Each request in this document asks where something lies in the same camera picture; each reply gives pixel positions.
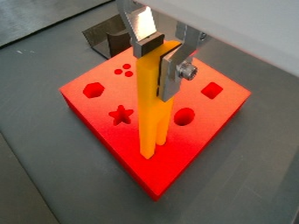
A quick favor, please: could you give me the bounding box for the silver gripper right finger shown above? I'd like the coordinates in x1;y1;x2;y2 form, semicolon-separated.
158;22;209;102

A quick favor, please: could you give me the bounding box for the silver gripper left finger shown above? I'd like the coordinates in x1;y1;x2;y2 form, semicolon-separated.
117;0;165;58

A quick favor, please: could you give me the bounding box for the yellow square-circle peg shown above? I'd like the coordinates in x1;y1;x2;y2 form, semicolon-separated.
135;40;179;159

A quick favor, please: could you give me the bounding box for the dark curved holder block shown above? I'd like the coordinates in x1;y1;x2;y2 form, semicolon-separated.
83;14;131;59

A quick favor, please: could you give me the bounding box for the red shape-sorter block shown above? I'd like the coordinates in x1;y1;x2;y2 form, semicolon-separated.
60;41;250;200

